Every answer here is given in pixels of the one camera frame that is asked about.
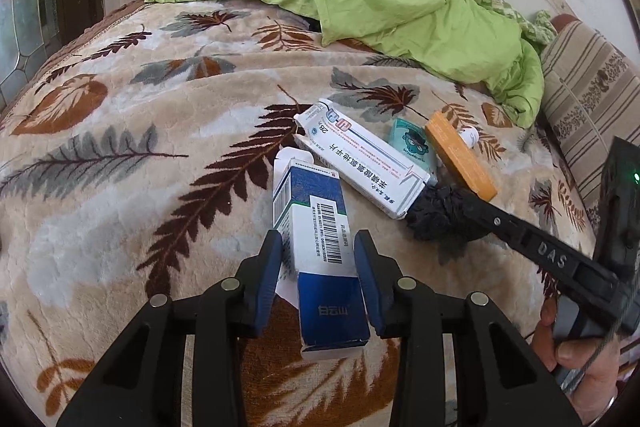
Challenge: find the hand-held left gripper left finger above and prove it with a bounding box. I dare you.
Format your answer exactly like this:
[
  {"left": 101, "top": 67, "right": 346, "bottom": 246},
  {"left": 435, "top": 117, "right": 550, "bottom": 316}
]
[{"left": 55, "top": 229, "right": 284, "bottom": 427}]

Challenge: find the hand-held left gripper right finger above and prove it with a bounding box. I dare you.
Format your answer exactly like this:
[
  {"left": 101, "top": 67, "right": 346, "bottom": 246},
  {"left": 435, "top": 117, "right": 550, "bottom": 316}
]
[{"left": 352, "top": 229, "right": 583, "bottom": 427}]

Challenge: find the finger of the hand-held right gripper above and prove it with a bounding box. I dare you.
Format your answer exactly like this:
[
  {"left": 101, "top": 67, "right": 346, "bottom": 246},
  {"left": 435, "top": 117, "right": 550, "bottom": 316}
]
[{"left": 460, "top": 193, "right": 630, "bottom": 323}]

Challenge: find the blue white box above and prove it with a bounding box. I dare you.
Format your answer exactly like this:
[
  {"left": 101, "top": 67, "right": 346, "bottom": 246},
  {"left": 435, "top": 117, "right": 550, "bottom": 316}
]
[{"left": 271, "top": 147, "right": 372, "bottom": 362}]

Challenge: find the black bag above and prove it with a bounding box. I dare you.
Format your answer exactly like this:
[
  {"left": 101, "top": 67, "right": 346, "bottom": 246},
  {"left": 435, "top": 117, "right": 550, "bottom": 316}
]
[{"left": 404, "top": 184, "right": 481, "bottom": 244}]

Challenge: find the orange cardboard box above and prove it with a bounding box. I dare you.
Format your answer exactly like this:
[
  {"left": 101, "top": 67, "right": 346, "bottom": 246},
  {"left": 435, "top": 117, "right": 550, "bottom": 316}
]
[{"left": 424, "top": 111, "right": 499, "bottom": 202}]

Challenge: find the long white medicine box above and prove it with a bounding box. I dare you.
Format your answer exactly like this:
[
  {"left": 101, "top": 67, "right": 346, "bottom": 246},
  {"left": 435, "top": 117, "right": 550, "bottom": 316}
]
[{"left": 292, "top": 98, "right": 432, "bottom": 220}]

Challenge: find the teal packet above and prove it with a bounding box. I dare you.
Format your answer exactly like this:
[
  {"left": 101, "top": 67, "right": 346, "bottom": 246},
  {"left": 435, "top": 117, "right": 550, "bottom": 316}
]
[{"left": 389, "top": 117, "right": 438, "bottom": 180}]

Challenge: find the person's right hand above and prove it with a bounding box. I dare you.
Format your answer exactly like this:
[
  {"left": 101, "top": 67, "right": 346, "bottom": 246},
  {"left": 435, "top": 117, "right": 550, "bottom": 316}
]
[{"left": 531, "top": 299, "right": 627, "bottom": 427}]

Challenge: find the leaf print blanket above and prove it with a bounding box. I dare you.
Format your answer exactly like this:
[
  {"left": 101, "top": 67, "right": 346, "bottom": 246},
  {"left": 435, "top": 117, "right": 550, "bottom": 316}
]
[{"left": 0, "top": 0, "right": 601, "bottom": 427}]

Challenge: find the striped floral cushion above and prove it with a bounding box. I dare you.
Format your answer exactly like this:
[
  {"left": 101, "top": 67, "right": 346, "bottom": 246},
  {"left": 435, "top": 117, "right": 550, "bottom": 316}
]
[{"left": 540, "top": 19, "right": 640, "bottom": 233}]

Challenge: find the stained glass window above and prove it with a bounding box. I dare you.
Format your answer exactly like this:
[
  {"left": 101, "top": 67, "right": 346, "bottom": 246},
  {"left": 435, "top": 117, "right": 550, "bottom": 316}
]
[{"left": 0, "top": 0, "right": 66, "bottom": 108}]

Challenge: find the grey braided cable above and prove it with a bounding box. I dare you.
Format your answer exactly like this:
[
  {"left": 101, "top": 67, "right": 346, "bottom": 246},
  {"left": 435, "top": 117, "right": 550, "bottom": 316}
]
[{"left": 567, "top": 314, "right": 632, "bottom": 390}]

